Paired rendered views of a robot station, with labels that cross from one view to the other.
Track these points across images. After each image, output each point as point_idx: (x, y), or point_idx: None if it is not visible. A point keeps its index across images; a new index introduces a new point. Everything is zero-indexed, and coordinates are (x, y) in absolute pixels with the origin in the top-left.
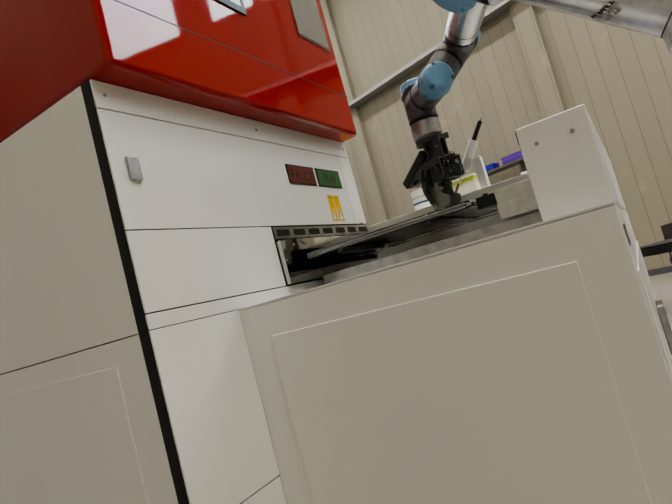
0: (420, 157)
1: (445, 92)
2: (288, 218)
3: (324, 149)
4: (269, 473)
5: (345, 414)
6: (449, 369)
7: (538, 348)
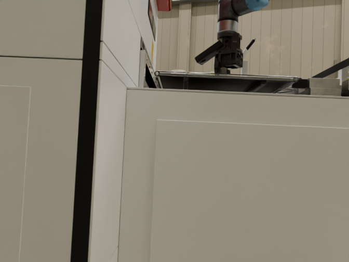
0: (218, 44)
1: (260, 8)
2: (144, 38)
3: (155, 7)
4: (116, 243)
5: (210, 202)
6: (314, 184)
7: None
